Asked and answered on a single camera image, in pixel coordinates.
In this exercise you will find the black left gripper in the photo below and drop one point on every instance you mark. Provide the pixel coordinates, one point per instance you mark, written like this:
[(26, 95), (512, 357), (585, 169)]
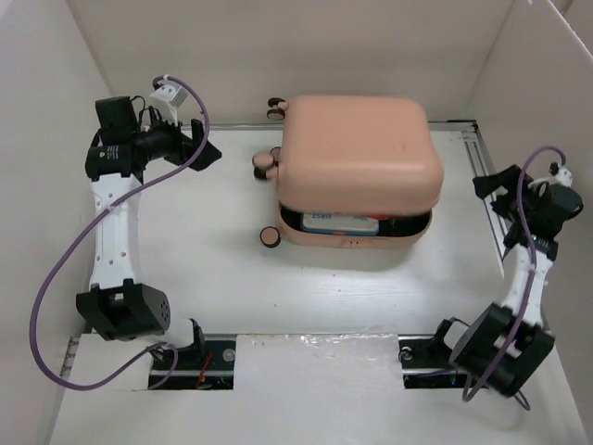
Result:
[(185, 146)]

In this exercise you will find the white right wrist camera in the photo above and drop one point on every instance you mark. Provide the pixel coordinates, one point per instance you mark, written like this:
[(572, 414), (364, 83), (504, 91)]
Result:
[(558, 174)]

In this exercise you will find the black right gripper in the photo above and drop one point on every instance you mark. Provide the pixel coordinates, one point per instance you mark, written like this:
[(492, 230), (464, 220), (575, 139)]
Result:
[(509, 179)]

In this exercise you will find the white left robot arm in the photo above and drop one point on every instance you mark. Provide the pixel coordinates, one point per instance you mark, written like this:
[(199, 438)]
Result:
[(118, 304)]

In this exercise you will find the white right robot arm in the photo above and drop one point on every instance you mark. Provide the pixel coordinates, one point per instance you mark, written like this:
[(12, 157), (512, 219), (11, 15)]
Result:
[(503, 347)]

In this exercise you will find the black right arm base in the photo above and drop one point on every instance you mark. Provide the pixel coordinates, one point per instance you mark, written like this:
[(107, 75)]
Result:
[(425, 365)]

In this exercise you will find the pink hard-shell suitcase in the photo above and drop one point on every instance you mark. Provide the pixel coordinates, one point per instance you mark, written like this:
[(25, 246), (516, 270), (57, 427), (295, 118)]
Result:
[(351, 155)]

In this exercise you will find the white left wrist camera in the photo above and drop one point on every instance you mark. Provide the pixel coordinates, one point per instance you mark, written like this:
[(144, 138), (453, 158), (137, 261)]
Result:
[(167, 99)]

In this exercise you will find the red white patterned garment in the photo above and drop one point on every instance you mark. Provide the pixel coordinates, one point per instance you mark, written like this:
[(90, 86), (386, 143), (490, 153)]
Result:
[(377, 217)]

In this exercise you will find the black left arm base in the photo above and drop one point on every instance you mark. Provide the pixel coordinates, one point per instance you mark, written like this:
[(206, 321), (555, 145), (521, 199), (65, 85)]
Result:
[(207, 369)]

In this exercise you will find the white first aid tin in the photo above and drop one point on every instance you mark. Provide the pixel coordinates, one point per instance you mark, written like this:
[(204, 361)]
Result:
[(339, 222)]

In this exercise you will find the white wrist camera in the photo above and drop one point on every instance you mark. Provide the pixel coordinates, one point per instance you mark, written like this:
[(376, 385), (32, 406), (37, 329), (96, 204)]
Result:
[(167, 99), (558, 174)]

